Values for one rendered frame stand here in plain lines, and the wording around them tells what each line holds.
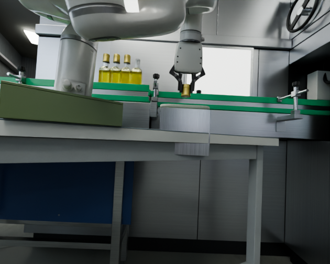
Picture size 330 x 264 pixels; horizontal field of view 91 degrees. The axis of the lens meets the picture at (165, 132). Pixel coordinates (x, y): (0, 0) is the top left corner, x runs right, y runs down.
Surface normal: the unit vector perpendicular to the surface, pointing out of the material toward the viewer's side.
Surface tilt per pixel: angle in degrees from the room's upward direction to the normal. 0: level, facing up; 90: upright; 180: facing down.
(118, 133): 90
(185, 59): 107
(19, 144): 90
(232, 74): 90
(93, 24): 138
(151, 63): 90
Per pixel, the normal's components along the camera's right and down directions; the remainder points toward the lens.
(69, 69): 0.18, -0.02
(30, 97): 0.42, -0.01
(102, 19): 0.39, 0.48
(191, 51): 0.06, 0.25
